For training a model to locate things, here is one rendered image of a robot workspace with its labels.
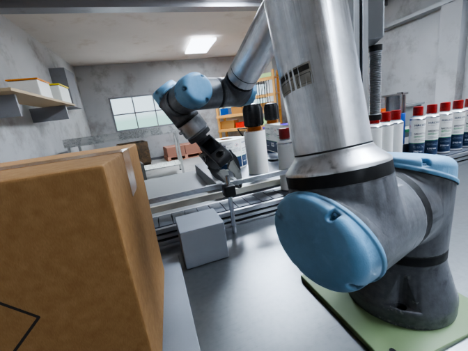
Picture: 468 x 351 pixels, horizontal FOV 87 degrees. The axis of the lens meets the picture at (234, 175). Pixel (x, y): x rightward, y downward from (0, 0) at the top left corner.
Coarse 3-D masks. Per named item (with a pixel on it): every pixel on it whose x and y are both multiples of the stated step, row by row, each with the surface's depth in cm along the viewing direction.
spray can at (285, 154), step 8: (280, 128) 78; (288, 128) 77; (280, 136) 78; (288, 136) 77; (280, 144) 77; (288, 144) 77; (280, 152) 78; (288, 152) 77; (280, 160) 79; (288, 160) 78; (280, 168) 80; (288, 168) 79; (280, 176) 81; (280, 184) 83
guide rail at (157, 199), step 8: (256, 176) 73; (264, 176) 74; (272, 176) 75; (216, 184) 70; (176, 192) 67; (184, 192) 67; (192, 192) 68; (200, 192) 68; (152, 200) 65; (160, 200) 65
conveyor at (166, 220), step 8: (456, 152) 101; (264, 192) 83; (272, 192) 82; (280, 192) 81; (288, 192) 80; (240, 200) 79; (248, 200) 78; (256, 200) 77; (264, 200) 76; (192, 208) 77; (200, 208) 76; (208, 208) 75; (216, 208) 74; (224, 208) 74; (160, 216) 74; (168, 216) 73; (176, 216) 73; (160, 224) 68; (168, 224) 67
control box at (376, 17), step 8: (368, 0) 60; (376, 0) 60; (368, 8) 61; (376, 8) 60; (368, 16) 61; (376, 16) 61; (368, 24) 62; (376, 24) 61; (368, 32) 62; (376, 32) 62; (368, 40) 63; (376, 40) 65
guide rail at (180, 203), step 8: (256, 184) 82; (264, 184) 83; (272, 184) 84; (216, 192) 78; (240, 192) 80; (184, 200) 75; (192, 200) 76; (200, 200) 76; (208, 200) 77; (152, 208) 72; (160, 208) 73; (168, 208) 74
